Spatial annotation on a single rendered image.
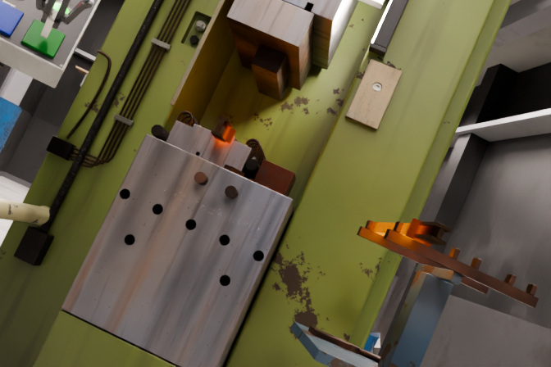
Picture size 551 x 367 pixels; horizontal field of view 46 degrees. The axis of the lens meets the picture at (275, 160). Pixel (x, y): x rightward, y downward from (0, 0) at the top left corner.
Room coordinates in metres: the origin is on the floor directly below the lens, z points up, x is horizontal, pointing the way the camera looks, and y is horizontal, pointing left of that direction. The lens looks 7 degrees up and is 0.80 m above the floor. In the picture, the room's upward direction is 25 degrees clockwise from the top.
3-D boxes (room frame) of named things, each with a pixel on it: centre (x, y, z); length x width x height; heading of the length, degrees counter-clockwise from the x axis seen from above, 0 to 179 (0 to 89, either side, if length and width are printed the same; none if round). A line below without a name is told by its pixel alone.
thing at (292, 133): (2.09, 0.06, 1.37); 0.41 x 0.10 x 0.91; 84
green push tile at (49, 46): (1.46, 0.59, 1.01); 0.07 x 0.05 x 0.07; 109
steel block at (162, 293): (1.79, 0.09, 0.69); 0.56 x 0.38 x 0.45; 174
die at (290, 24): (1.78, 0.14, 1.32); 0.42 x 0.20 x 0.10; 174
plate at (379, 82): (1.67, -0.16, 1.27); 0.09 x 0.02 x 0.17; 84
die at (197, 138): (1.78, 0.14, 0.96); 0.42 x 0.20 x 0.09; 174
